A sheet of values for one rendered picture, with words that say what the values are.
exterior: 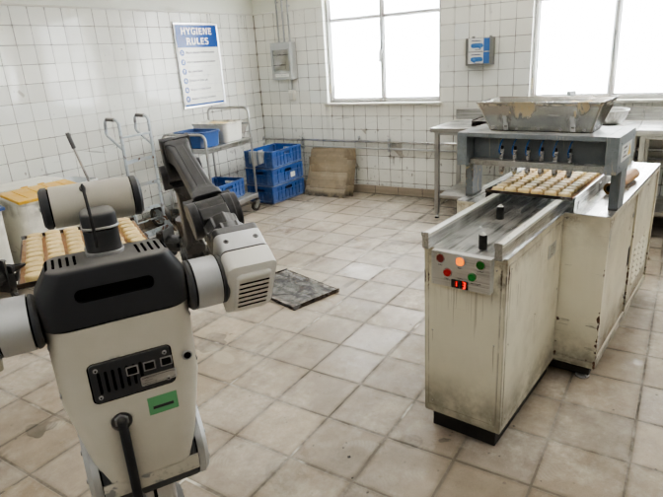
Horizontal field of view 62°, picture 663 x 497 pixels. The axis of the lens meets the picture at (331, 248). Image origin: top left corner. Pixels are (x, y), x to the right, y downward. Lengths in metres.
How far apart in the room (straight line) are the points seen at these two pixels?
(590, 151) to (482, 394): 1.16
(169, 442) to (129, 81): 5.06
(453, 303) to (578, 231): 0.76
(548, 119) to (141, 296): 2.12
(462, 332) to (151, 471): 1.45
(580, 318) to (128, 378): 2.23
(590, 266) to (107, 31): 4.64
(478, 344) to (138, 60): 4.64
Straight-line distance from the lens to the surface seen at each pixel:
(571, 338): 2.90
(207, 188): 1.21
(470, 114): 5.92
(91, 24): 5.74
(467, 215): 2.43
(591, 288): 2.77
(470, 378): 2.34
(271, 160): 6.26
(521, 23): 5.83
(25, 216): 4.58
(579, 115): 2.65
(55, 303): 0.94
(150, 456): 1.09
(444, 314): 2.26
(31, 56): 5.38
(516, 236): 2.13
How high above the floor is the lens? 1.56
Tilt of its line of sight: 19 degrees down
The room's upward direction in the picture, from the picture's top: 4 degrees counter-clockwise
